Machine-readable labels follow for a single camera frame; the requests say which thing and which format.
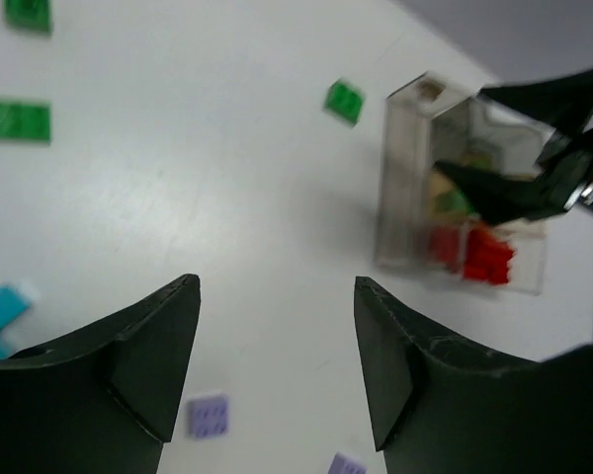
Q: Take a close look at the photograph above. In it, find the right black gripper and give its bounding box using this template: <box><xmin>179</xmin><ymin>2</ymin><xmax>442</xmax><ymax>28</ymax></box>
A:
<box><xmin>433</xmin><ymin>68</ymin><xmax>593</xmax><ymax>225</ymax></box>

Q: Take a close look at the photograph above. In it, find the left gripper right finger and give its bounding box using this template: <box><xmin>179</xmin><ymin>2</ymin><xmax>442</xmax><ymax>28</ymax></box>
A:
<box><xmin>354</xmin><ymin>276</ymin><xmax>593</xmax><ymax>473</ymax></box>

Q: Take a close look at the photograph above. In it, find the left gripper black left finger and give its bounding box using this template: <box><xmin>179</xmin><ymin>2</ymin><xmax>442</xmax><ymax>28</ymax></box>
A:
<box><xmin>0</xmin><ymin>274</ymin><xmax>201</xmax><ymax>474</ymax></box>

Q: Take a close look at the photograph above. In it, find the green lego plate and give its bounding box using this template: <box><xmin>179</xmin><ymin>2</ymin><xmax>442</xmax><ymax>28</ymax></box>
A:
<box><xmin>428</xmin><ymin>151</ymin><xmax>495</xmax><ymax>216</ymax></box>

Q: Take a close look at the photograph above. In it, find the green curved lego brick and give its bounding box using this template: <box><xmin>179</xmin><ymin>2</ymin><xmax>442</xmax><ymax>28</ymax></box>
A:
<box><xmin>323</xmin><ymin>79</ymin><xmax>365</xmax><ymax>126</ymax></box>

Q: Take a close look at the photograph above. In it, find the dark smoked container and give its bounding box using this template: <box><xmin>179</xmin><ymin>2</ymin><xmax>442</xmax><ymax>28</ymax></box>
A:
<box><xmin>468</xmin><ymin>98</ymin><xmax>552</xmax><ymax>178</ymax></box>

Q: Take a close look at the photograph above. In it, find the purple lego left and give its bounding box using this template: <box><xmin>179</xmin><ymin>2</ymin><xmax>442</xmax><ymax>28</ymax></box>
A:
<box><xmin>186</xmin><ymin>392</ymin><xmax>229</xmax><ymax>440</ymax></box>

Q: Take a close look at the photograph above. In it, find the purple lego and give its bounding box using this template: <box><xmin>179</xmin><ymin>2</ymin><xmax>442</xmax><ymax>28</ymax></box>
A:
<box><xmin>186</xmin><ymin>392</ymin><xmax>229</xmax><ymax>440</ymax></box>
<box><xmin>327</xmin><ymin>452</ymin><xmax>368</xmax><ymax>474</ymax></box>

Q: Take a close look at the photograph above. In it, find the purple lego centre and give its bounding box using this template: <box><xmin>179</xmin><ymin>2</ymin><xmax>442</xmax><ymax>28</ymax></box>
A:
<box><xmin>327</xmin><ymin>452</ymin><xmax>368</xmax><ymax>474</ymax></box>

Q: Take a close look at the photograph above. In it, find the clear front container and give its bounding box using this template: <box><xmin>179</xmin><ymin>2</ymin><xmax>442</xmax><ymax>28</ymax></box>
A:
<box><xmin>422</xmin><ymin>219</ymin><xmax>547</xmax><ymax>295</ymax></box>

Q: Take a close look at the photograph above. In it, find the clear long narrow container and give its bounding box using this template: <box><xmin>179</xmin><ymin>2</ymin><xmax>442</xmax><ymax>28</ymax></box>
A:
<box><xmin>375</xmin><ymin>71</ymin><xmax>470</xmax><ymax>271</ymax></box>

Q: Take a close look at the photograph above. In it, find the green lego under red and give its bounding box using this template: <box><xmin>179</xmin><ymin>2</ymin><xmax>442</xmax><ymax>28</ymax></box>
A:
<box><xmin>0</xmin><ymin>101</ymin><xmax>51</xmax><ymax>143</ymax></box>

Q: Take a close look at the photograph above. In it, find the green lego with triangle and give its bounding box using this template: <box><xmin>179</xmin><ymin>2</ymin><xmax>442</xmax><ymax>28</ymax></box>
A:
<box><xmin>4</xmin><ymin>0</ymin><xmax>52</xmax><ymax>35</ymax></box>

